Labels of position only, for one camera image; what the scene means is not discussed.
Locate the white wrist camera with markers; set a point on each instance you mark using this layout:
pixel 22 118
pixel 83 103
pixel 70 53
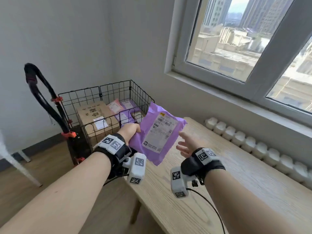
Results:
pixel 136 170
pixel 179 182

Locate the small labelled box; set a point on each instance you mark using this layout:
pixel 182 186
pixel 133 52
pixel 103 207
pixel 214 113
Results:
pixel 137 116

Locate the cardboard box black print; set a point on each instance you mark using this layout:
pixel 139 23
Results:
pixel 104 137

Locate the cardboard box red-marked label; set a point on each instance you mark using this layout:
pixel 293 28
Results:
pixel 92 112

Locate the white marble-top side table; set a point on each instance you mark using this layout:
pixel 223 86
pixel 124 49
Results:
pixel 14 163

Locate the person's left hand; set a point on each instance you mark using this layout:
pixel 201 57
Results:
pixel 130 131

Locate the person's right hand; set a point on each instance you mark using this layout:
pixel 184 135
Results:
pixel 190 144

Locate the wooden table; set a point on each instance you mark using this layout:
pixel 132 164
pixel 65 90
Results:
pixel 231 180

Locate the person's left forearm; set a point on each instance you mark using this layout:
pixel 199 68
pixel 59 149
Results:
pixel 56 199

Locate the white radiator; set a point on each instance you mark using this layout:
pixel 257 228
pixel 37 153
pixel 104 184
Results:
pixel 256 146

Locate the pink mailer bag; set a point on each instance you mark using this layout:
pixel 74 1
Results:
pixel 114 107

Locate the person's right forearm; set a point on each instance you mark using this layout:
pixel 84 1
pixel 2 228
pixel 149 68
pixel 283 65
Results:
pixel 243 209

